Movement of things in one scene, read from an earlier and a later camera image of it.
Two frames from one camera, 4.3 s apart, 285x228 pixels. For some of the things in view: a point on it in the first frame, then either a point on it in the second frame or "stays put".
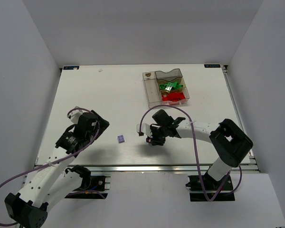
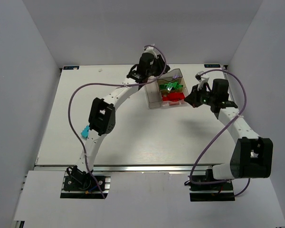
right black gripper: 155,134 -> 194,96
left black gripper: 100,121 -> 162,69
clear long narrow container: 153,94 stays put
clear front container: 174,97 stays put
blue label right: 212,65 stays put
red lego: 175,97 stays put
